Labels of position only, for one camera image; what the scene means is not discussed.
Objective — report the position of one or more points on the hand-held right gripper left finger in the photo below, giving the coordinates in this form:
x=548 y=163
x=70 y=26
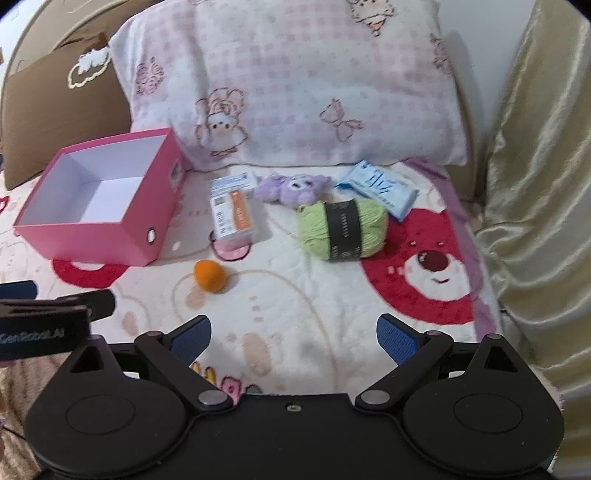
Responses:
x=191 y=339

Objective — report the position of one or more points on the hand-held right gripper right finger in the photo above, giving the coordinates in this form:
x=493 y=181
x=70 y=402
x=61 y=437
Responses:
x=397 y=339

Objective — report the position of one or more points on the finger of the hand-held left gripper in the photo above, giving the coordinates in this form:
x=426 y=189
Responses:
x=18 y=290
x=99 y=304

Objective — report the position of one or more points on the orange pompom ball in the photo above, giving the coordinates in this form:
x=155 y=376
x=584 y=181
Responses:
x=210 y=276

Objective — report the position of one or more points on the pink cardboard box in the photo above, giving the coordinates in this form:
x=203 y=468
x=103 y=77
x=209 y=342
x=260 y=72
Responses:
x=152 y=203

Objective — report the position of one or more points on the clear case with orange label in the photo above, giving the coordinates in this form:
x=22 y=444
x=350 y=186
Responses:
x=233 y=217

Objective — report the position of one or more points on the green yarn ball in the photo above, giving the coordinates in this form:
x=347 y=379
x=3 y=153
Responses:
x=314 y=230

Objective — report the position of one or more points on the blue wet wipes packet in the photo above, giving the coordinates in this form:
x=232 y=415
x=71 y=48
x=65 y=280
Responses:
x=378 y=184

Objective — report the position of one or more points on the purple plush toy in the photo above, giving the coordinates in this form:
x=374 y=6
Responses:
x=295 y=187

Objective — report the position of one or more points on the person's beige fuzzy clothing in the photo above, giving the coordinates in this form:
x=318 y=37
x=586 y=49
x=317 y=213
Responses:
x=23 y=387

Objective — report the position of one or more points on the printed blanket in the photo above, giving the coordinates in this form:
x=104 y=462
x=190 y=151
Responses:
x=295 y=304

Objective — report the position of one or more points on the brown pillow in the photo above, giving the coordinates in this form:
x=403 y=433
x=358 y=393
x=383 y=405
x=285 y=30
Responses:
x=60 y=120

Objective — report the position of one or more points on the gold satin pillow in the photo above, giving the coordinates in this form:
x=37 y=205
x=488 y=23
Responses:
x=540 y=184

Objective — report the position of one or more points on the pink checked pillow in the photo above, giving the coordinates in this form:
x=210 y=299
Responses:
x=286 y=83

